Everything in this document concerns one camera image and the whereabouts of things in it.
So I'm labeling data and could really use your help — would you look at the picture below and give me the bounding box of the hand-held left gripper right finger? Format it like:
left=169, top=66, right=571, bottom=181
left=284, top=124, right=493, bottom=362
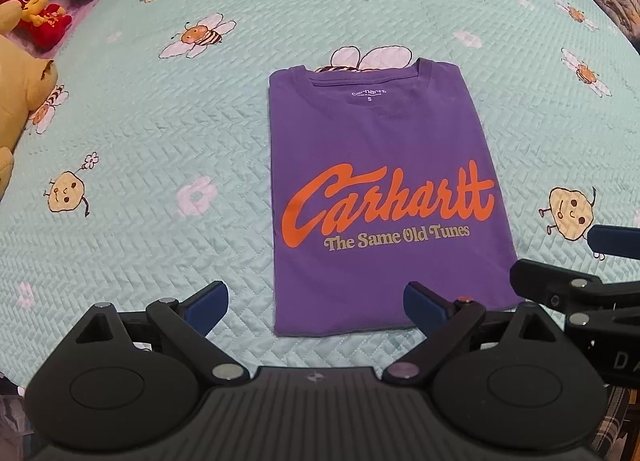
left=384, top=281, right=571, bottom=384

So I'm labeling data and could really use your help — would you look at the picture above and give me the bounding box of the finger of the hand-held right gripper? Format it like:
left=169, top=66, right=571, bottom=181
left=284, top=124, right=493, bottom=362
left=586, top=224, right=640, bottom=260
left=509, top=258, right=607, bottom=314

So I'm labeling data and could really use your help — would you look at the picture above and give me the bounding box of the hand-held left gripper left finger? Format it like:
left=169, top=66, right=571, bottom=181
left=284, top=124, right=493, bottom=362
left=74, top=281, right=250, bottom=383

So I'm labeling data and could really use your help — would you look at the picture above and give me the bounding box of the purple t-shirt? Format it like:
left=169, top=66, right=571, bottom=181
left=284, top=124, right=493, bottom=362
left=268, top=57, right=522, bottom=340

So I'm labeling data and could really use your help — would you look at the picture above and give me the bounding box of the person's plaid clothing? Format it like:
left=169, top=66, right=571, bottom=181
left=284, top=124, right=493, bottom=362
left=590, top=385, right=640, bottom=461

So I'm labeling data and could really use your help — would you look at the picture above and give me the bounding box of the bee-print quilted bed cover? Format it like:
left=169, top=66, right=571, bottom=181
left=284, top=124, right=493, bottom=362
left=0, top=0, right=640, bottom=392

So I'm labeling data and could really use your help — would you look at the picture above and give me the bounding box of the yellow bear plush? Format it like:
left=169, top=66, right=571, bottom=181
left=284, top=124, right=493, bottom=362
left=0, top=35, right=59, bottom=202

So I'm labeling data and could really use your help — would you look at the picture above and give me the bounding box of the red plush toy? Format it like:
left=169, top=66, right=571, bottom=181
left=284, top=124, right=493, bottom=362
left=0, top=0, right=72, bottom=52

